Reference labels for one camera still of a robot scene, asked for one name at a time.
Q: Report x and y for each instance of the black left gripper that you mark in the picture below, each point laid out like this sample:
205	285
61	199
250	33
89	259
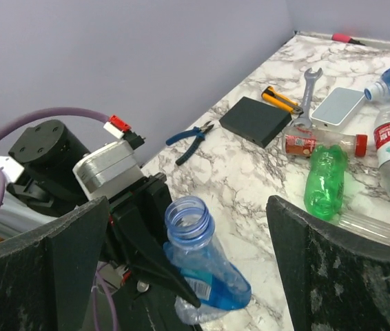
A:
136	233

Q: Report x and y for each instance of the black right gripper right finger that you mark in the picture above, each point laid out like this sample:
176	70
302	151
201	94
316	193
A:
332	279

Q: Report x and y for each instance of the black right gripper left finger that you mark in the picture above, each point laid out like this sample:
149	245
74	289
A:
46	274

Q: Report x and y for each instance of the green cap tea bottle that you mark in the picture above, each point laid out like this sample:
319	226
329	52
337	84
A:
364	226

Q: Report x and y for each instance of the blue label crushed bottle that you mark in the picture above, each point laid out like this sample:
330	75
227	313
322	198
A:
198	255

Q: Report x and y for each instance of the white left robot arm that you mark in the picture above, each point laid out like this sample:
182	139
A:
49	172

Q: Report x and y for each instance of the green plastic bottle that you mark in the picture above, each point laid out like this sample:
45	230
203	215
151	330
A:
325	182

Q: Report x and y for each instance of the red cap bottle small label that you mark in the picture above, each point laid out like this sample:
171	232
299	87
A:
301	141

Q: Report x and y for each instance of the white grey power bank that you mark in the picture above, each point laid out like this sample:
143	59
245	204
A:
338	109

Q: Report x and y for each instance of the black flat box left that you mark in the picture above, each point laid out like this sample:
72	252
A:
255	121

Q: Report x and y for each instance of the yellow utility knife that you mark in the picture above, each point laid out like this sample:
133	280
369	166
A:
280	101

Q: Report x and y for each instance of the silver wrench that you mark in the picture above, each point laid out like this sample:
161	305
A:
311	78

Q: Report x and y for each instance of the red screwdriver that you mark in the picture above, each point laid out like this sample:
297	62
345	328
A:
346	39

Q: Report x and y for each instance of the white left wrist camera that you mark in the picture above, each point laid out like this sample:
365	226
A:
112	168

